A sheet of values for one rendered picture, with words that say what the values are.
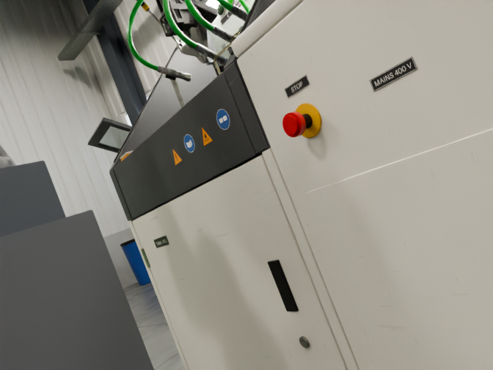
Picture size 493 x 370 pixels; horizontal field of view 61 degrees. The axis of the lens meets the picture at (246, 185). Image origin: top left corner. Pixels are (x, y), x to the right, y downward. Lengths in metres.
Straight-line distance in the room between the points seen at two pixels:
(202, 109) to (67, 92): 8.10
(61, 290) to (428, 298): 0.50
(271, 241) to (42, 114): 7.82
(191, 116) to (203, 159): 0.09
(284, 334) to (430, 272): 0.37
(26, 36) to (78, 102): 1.45
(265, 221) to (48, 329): 0.38
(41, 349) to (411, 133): 0.55
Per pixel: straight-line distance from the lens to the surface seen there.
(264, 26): 0.68
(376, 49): 0.56
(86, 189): 8.21
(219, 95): 0.78
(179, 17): 1.17
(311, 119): 0.63
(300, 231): 0.71
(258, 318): 0.91
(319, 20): 0.61
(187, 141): 0.90
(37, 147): 8.15
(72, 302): 0.67
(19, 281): 0.65
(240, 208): 0.81
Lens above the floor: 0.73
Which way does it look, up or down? 1 degrees up
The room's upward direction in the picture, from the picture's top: 22 degrees counter-clockwise
